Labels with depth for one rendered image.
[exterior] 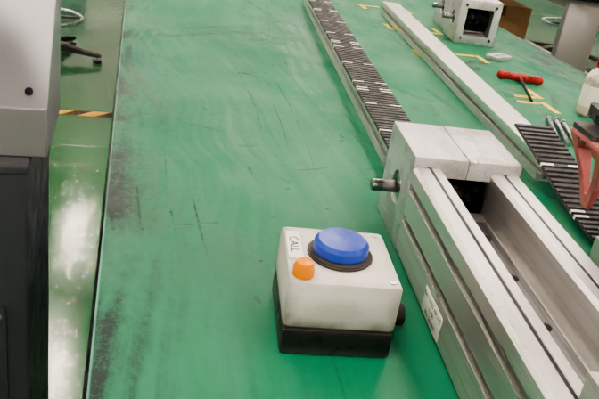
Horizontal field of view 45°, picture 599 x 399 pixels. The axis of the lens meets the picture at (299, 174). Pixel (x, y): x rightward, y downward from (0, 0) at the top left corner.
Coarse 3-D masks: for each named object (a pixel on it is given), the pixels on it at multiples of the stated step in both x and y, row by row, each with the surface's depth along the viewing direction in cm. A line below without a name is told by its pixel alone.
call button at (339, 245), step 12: (336, 228) 53; (324, 240) 51; (336, 240) 51; (348, 240) 52; (360, 240) 52; (324, 252) 51; (336, 252) 50; (348, 252) 50; (360, 252) 51; (348, 264) 50
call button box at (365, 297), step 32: (288, 256) 51; (320, 256) 51; (384, 256) 53; (288, 288) 49; (320, 288) 49; (352, 288) 49; (384, 288) 49; (288, 320) 50; (320, 320) 50; (352, 320) 50; (384, 320) 50; (288, 352) 51; (320, 352) 51; (352, 352) 51; (384, 352) 51
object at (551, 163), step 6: (540, 162) 85; (546, 162) 86; (552, 162) 86; (558, 162) 86; (564, 162) 86; (570, 162) 86; (576, 162) 86; (564, 168) 85; (570, 168) 85; (576, 168) 86
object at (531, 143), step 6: (528, 144) 89; (534, 144) 88; (540, 144) 89; (546, 144) 89; (552, 144) 89; (558, 144) 89; (564, 144) 90; (552, 150) 89; (558, 150) 89; (564, 150) 89
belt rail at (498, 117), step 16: (384, 16) 171; (400, 16) 159; (400, 32) 155; (416, 32) 145; (416, 48) 142; (432, 48) 134; (432, 64) 131; (448, 64) 124; (464, 64) 126; (448, 80) 122; (464, 80) 116; (480, 80) 117; (464, 96) 114; (480, 96) 108; (496, 96) 109; (480, 112) 107; (496, 112) 102; (512, 112) 103; (496, 128) 101; (512, 128) 96; (512, 144) 96; (528, 160) 91; (544, 176) 89
